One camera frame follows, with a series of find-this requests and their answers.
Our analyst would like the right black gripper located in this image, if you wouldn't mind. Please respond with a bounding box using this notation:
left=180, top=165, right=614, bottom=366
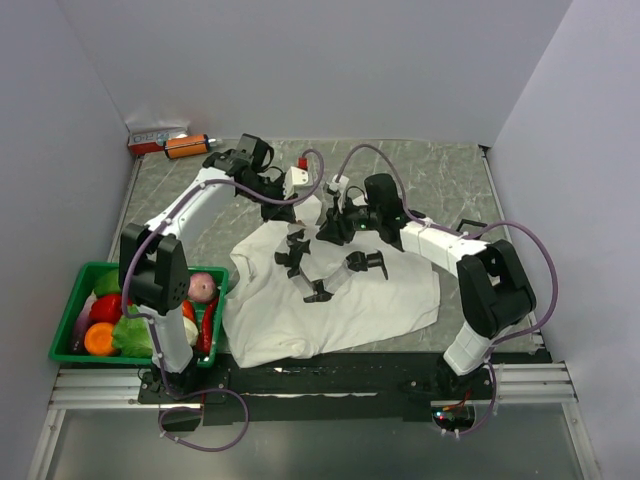
left=315, top=195, right=382, bottom=247

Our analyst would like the white printed t-shirt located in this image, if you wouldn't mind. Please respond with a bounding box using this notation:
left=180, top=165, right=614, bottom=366
left=223, top=197, right=440, bottom=368

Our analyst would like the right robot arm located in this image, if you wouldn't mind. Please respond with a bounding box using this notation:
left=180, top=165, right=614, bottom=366
left=316, top=174, right=537, bottom=399

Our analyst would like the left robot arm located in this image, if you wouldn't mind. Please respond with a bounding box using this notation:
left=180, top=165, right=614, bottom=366
left=119, top=134, right=314, bottom=402

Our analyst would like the orange cylinder tube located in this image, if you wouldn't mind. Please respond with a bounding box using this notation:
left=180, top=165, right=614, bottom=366
left=163, top=134, right=220, bottom=160

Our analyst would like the purple onion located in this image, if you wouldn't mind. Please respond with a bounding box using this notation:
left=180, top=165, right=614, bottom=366
left=188, top=272, right=217, bottom=303

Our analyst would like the red white box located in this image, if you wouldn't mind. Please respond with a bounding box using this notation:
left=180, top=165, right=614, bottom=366
left=127, top=121, right=189, bottom=156

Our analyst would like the red chili pepper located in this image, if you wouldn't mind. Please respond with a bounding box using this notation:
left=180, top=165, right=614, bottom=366
left=196, top=298, right=218, bottom=355

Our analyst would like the green bell pepper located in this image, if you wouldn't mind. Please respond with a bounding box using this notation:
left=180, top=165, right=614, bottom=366
left=93, top=269, right=121, bottom=298

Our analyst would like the green lettuce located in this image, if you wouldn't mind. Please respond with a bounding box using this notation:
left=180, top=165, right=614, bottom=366
left=111, top=315, right=153, bottom=359

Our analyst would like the purple eggplant slice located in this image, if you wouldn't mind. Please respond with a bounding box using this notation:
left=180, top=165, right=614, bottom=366
left=69, top=293, right=97, bottom=354

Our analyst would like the orange carrot slice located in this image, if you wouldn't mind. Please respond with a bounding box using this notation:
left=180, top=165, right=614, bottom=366
left=84, top=322, right=119, bottom=357

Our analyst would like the green plastic basket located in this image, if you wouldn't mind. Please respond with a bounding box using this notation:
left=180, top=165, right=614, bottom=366
left=49, top=262, right=229, bottom=368

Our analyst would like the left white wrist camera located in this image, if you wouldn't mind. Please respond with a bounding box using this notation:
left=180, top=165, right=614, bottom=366
left=282, top=157, right=315, bottom=200

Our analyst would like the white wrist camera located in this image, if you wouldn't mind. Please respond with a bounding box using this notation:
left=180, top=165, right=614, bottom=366
left=282, top=157, right=315, bottom=200
left=325, top=175, right=349, bottom=212

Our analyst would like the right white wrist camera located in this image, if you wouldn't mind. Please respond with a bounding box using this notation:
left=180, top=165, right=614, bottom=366
left=325, top=175, right=349, bottom=212

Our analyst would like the black wire frame stand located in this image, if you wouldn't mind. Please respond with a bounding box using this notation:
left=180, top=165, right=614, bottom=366
left=455, top=218, right=488, bottom=237

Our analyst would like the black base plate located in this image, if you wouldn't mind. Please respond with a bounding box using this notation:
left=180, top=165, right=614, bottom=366
left=137, top=350, right=554, bottom=427

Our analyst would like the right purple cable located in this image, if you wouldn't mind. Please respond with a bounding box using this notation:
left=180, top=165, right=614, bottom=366
left=337, top=143, right=557, bottom=437

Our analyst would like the aluminium rail frame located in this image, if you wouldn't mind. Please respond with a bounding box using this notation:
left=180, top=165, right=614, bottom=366
left=27, top=363, right=602, bottom=479

